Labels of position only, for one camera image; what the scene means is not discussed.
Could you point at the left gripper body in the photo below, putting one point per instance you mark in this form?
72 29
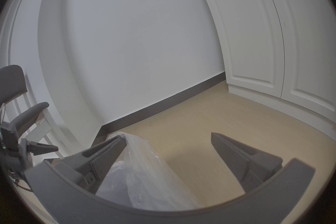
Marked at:
26 152

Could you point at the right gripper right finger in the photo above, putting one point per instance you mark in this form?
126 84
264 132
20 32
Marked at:
236 160

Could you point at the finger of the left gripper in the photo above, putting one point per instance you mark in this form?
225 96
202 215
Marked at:
43 148

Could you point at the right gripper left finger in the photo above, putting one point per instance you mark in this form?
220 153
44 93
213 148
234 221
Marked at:
105 157

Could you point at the clear plastic bag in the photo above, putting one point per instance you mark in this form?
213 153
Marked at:
147 165

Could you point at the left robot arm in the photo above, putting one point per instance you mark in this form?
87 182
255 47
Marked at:
7 162

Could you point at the grey seat white chair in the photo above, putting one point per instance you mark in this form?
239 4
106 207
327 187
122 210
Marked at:
13 81

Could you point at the white wardrobe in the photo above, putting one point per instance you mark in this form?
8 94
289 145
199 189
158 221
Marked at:
262 34

